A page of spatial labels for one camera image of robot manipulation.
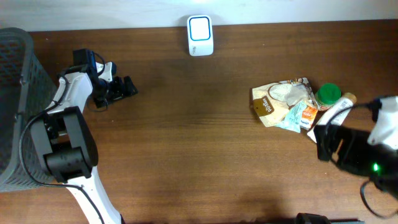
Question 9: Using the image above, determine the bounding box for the white barcode scanner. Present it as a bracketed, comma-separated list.
[187, 15, 214, 57]

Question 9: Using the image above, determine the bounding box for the teal wet wipes pack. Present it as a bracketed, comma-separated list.
[276, 101, 307, 133]

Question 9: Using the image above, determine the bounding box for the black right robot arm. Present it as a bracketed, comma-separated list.
[314, 124, 397, 219]

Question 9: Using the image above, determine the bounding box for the green lid jar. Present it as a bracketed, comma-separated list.
[315, 83, 341, 111]

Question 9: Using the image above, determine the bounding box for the grey perforated plastic basket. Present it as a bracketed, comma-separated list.
[1, 27, 57, 192]

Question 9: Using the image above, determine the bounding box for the orange juice carton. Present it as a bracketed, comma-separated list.
[300, 106, 318, 130]

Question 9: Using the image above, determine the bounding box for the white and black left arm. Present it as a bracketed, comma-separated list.
[20, 49, 138, 223]

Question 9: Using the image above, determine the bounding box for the beige seed pouch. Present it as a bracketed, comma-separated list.
[252, 77, 319, 128]

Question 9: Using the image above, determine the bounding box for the white cream tube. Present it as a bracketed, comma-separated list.
[307, 93, 357, 143]

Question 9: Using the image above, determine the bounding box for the black right camera cable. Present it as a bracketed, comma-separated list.
[322, 102, 398, 219]

